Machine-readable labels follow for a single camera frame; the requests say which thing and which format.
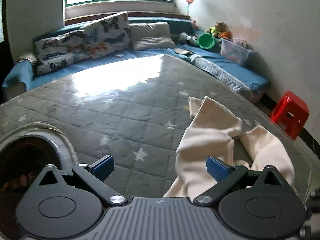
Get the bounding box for cream knit garment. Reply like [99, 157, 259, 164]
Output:
[165, 96, 295, 200]

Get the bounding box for red plastic stool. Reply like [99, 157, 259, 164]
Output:
[270, 91, 310, 141]

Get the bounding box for grey star quilted mat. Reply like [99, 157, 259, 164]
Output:
[1, 55, 311, 200]

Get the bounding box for blue bed sheet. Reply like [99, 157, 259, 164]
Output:
[2, 43, 271, 100]

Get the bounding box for long butterfly print cushion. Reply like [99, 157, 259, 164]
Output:
[34, 29, 90, 75]

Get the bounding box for clear plastic toy box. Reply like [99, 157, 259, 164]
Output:
[220, 39, 255, 67]

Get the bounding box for green plastic bucket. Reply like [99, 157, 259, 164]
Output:
[197, 33, 216, 50]

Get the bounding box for large butterfly print pillow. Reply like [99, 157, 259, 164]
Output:
[81, 12, 130, 59]

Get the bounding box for brown plush toy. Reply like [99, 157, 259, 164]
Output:
[206, 22, 232, 39]

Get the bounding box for grey stuffed toy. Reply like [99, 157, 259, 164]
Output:
[178, 33, 199, 47]

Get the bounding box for grey plain pillow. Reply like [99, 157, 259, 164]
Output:
[129, 22, 176, 51]

